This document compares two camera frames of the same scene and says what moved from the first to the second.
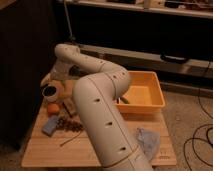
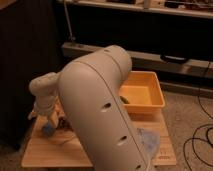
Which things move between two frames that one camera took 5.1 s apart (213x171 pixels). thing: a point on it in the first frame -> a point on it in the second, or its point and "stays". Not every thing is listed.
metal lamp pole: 71,37 stays
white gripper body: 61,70 -> 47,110
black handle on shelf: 173,59 stays
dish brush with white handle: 123,100 stays
